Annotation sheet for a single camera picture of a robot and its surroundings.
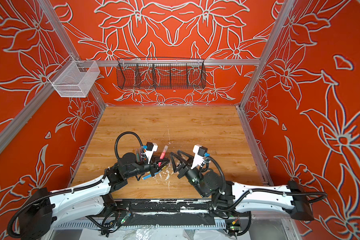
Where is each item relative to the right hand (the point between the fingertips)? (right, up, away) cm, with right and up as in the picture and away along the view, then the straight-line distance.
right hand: (170, 155), depth 60 cm
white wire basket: (-62, +40, +32) cm, 81 cm away
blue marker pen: (-9, -11, +6) cm, 15 cm away
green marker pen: (-15, -1, +5) cm, 15 cm away
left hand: (-1, -5, +10) cm, 11 cm away
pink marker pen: (-4, -3, +9) cm, 10 cm away
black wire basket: (-12, +47, +41) cm, 63 cm away
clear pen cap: (-2, +2, +8) cm, 8 cm away
